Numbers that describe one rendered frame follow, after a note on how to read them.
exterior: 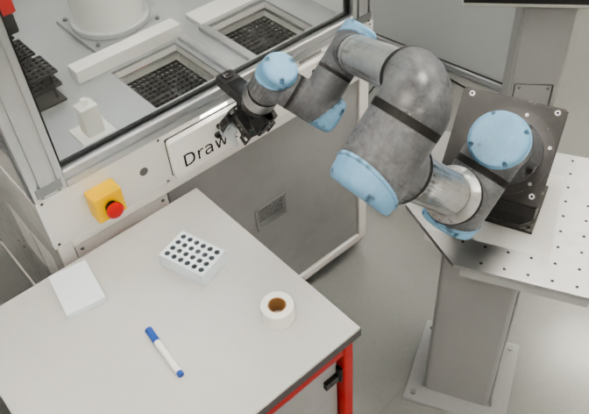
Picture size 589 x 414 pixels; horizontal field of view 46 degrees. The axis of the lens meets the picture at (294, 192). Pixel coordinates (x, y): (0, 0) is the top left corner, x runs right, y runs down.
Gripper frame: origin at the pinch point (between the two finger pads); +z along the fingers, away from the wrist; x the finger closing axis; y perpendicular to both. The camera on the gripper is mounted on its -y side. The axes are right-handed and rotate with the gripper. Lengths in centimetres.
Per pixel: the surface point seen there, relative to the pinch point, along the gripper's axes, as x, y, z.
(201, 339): -36, 37, -6
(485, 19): 165, -1, 73
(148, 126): -17.6, -8.8, -2.6
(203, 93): -1.5, -9.7, -2.2
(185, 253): -25.9, 19.4, 1.6
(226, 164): 1.8, 4.1, 18.6
